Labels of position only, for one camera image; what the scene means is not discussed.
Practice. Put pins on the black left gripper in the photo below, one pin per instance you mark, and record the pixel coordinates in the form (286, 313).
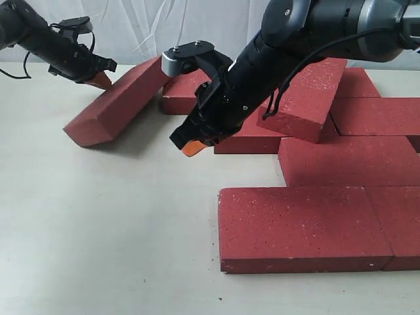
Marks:
(66, 57)

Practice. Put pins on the red brick moved to row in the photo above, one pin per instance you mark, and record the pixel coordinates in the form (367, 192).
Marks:
(251, 139)

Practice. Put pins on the red brick row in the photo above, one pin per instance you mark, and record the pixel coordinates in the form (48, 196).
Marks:
(377, 117)
(350, 161)

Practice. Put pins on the red brick back right corner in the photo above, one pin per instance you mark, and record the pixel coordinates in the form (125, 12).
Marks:
(355, 83)

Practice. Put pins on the red brick middle right row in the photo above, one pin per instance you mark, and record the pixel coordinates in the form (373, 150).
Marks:
(350, 161)

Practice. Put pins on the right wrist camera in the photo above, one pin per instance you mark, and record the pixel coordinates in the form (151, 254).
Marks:
(193, 56)

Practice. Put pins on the red brick tilted on pile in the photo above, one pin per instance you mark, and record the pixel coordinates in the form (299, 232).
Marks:
(306, 103)

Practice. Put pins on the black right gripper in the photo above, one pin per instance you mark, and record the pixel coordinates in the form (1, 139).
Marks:
(237, 89)

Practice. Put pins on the white backdrop curtain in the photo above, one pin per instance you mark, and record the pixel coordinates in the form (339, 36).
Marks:
(131, 32)

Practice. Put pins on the red brick back right row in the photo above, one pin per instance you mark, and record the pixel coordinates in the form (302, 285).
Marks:
(377, 117)

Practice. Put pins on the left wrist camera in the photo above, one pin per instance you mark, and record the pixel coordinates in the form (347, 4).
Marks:
(74, 27)

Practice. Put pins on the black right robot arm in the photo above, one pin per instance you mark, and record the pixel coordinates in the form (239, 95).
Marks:
(293, 34)

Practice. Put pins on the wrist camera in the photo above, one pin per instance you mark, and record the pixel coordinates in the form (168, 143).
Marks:
(193, 56)
(74, 27)

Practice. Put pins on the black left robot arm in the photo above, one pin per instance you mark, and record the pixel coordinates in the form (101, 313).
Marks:
(19, 19)

